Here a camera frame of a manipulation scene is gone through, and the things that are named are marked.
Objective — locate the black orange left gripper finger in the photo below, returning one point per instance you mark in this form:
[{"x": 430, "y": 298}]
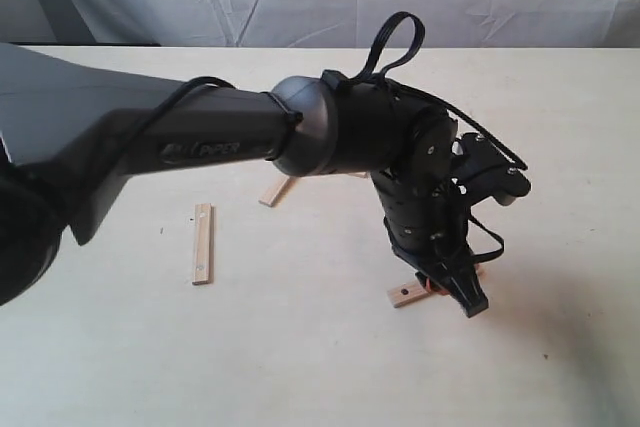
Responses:
[{"x": 428, "y": 285}]

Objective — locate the wooden stick with holes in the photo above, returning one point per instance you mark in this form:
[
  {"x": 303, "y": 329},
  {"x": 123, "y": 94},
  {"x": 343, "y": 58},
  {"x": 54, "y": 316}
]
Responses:
[
  {"x": 204, "y": 222},
  {"x": 409, "y": 293}
]

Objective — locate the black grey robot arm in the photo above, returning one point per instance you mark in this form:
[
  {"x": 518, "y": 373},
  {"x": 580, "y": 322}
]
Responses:
[{"x": 72, "y": 136}]

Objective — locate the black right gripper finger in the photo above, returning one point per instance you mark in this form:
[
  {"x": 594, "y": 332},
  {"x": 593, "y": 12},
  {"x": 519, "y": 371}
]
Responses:
[{"x": 464, "y": 286}]

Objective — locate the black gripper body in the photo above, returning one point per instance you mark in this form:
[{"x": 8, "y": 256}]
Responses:
[{"x": 426, "y": 229}]

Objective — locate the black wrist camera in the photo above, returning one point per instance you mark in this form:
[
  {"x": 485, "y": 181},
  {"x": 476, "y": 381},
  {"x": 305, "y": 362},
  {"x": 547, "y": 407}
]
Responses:
[{"x": 484, "y": 172}]

